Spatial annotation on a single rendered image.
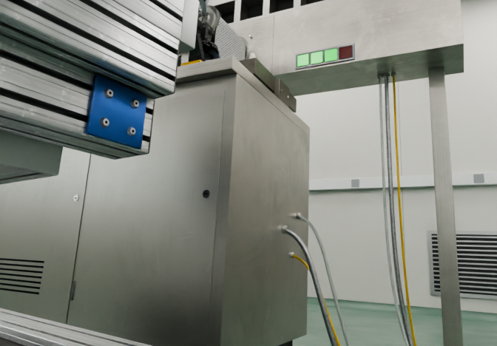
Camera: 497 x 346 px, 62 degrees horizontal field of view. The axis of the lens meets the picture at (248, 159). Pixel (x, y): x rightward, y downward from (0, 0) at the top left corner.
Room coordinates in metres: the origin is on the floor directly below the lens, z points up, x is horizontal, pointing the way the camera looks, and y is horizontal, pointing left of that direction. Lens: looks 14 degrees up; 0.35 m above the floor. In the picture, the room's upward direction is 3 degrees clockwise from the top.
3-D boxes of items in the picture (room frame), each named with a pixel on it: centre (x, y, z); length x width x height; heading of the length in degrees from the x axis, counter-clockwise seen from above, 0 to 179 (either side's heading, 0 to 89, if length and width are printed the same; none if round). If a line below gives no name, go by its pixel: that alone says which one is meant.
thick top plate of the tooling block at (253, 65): (1.51, -0.03, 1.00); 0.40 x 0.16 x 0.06; 152
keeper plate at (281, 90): (1.48, -0.12, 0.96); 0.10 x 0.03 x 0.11; 152
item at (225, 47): (1.53, 0.10, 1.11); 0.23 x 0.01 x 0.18; 152
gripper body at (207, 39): (1.32, 0.20, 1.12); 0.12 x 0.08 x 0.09; 152
